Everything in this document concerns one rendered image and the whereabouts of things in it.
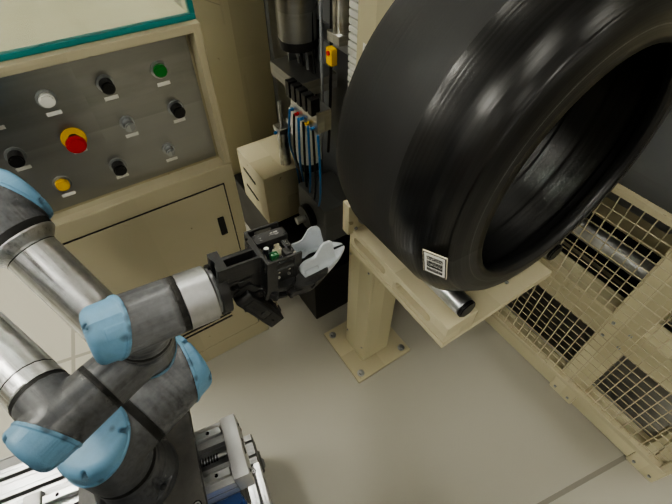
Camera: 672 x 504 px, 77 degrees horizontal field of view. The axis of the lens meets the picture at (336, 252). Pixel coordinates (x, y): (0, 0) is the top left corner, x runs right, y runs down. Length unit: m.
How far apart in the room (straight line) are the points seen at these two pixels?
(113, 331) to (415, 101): 0.46
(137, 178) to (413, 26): 0.84
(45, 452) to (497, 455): 1.47
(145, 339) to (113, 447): 0.27
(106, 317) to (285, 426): 1.26
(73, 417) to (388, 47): 0.63
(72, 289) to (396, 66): 0.63
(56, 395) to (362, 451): 1.23
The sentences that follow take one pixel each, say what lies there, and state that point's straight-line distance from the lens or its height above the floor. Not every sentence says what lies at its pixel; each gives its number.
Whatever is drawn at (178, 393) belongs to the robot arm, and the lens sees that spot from 0.81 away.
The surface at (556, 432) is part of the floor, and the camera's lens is 1.90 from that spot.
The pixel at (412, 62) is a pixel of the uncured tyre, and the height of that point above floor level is 1.37.
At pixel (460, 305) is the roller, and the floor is 0.92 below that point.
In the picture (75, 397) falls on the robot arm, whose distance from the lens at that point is 0.63.
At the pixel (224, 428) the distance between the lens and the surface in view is 1.03.
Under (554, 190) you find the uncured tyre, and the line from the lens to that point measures 1.09.
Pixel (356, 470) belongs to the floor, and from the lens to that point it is 1.67.
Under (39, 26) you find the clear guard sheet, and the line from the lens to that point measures 1.05.
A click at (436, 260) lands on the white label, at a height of 1.14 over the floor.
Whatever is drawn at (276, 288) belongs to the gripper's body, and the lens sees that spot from 0.59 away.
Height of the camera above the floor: 1.62
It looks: 49 degrees down
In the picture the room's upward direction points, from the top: straight up
